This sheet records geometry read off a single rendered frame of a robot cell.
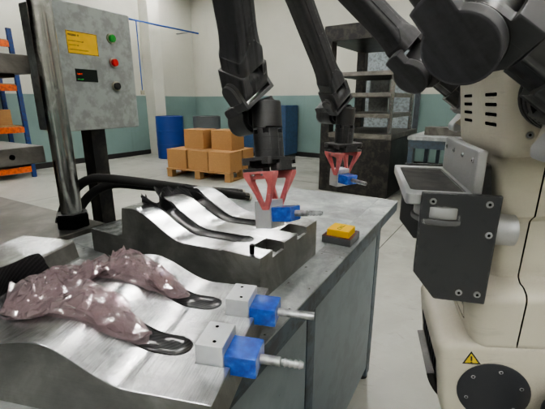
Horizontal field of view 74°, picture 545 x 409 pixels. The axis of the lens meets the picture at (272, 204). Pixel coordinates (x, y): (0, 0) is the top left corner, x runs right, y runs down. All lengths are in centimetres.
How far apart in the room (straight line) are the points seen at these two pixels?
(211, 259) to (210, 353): 30
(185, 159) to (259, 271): 527
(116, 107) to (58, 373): 112
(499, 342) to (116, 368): 54
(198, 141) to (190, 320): 545
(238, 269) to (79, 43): 100
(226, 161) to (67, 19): 423
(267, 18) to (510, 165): 828
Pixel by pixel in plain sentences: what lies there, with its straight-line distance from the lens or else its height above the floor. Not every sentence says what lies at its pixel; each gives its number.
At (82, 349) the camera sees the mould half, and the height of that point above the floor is 88.
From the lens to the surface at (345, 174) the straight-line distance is 114.
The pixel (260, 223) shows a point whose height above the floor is 94.
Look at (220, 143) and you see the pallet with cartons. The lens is 577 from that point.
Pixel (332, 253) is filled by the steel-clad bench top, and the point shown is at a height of 80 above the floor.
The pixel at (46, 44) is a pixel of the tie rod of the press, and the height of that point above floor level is 132.
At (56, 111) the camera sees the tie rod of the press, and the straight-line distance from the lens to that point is 123.
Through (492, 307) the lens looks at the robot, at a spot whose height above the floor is 87.
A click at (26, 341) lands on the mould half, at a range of 53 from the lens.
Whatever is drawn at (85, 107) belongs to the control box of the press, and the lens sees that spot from 143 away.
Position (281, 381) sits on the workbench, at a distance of 87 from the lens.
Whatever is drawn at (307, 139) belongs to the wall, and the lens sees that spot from 806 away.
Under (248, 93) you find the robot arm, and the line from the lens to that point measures 67.
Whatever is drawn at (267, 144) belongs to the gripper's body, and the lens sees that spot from 68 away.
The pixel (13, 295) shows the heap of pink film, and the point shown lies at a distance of 68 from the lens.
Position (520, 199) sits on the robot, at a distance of 63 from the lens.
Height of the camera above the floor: 116
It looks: 16 degrees down
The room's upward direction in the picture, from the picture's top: straight up
